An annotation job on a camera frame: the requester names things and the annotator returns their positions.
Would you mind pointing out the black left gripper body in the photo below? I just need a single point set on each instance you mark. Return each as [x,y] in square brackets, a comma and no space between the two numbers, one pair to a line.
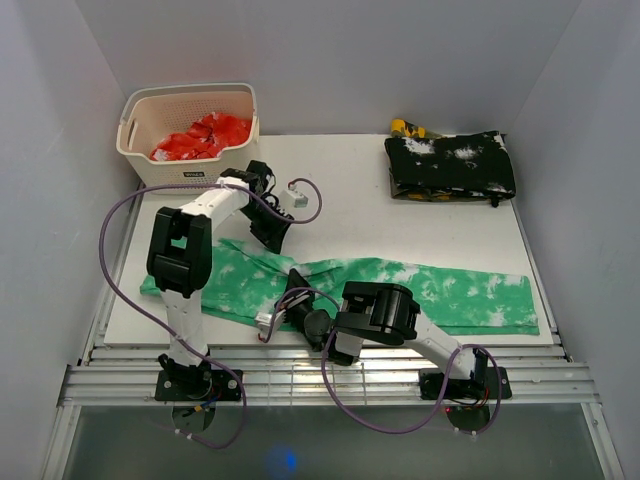
[279,210]

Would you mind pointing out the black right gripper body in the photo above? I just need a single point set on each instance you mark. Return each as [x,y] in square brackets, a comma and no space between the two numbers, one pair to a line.
[296,308]

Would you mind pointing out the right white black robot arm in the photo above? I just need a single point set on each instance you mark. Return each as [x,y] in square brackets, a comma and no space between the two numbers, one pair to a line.
[387,314]

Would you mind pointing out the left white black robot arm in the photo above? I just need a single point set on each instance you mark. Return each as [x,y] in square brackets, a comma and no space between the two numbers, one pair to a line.
[180,261]

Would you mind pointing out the yellow camouflage folded trousers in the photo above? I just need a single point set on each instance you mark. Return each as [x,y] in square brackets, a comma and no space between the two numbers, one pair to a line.
[415,131]

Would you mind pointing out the black white folded trousers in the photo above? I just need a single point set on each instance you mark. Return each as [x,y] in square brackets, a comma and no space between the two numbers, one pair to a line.
[450,167]

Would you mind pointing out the red white garment in basket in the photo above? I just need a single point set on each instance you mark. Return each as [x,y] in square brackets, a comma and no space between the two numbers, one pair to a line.
[204,139]

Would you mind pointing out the cream perforated plastic basket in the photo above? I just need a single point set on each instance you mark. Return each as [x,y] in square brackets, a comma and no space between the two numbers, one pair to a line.
[152,114]

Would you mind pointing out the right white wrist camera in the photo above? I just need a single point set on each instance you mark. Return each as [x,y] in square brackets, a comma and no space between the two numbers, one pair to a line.
[267,324]

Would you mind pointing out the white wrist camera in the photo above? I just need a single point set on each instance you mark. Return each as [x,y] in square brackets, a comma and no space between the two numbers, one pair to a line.
[267,324]
[291,198]

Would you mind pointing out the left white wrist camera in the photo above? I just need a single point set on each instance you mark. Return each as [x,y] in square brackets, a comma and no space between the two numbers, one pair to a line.
[291,198]

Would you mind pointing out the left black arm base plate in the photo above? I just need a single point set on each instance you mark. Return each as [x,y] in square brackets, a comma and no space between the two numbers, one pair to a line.
[218,384]

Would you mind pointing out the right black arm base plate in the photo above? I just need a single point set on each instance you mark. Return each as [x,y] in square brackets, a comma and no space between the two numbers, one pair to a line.
[491,385]

